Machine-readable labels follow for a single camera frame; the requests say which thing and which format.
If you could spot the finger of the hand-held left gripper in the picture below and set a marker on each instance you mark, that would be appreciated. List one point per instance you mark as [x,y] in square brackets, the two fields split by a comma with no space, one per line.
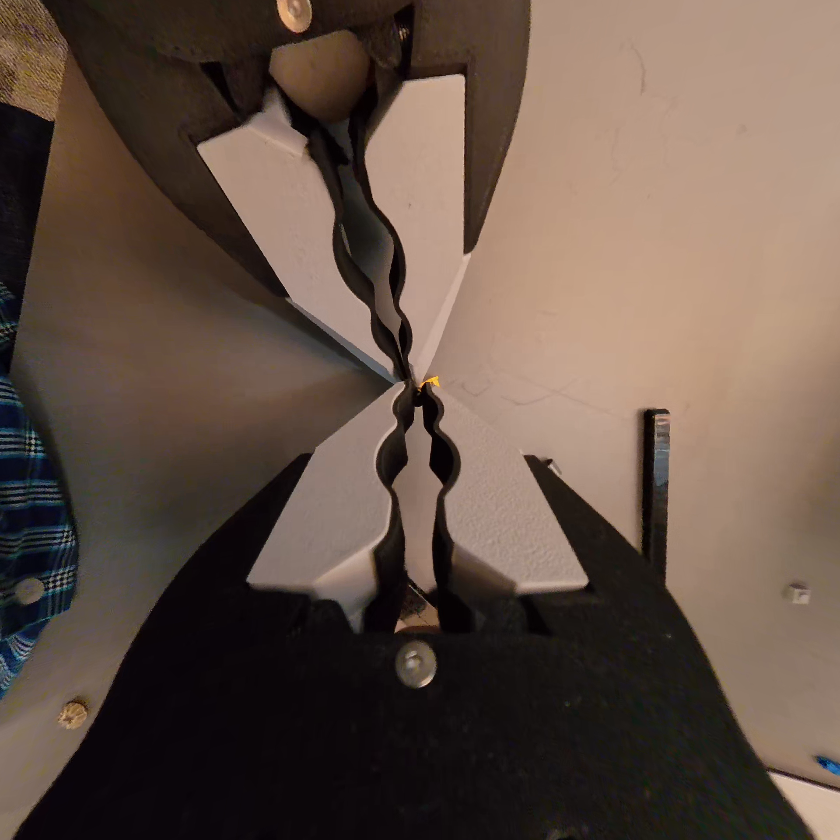
[426,177]
[275,203]

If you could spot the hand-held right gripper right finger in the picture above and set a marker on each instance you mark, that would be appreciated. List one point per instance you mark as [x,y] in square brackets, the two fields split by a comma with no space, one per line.
[505,518]

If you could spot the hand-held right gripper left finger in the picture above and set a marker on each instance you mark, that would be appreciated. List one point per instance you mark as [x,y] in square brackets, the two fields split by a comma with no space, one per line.
[328,512]

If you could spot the small white lego piece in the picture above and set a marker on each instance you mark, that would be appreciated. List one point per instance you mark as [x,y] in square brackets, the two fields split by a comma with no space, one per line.
[797,593]

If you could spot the small blue lego piece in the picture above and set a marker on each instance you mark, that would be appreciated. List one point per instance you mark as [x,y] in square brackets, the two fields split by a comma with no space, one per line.
[829,765]

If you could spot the grey cloth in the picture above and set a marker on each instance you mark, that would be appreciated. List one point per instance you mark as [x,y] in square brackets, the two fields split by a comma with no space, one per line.
[26,52]

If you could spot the black flat strip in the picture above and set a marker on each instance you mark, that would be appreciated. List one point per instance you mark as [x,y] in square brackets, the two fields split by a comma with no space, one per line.
[656,485]

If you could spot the dark cloth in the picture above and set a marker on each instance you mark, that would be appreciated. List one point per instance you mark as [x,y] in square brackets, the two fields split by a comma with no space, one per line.
[23,197]

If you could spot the blue plaid shirt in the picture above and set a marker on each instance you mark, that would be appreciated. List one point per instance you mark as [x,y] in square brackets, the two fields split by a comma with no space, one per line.
[33,499]

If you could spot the brass knurled knob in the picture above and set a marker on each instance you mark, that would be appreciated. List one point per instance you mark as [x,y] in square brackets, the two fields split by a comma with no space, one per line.
[72,715]

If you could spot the white flat sheet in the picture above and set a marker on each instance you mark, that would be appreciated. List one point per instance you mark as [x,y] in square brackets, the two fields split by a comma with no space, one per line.
[810,810]

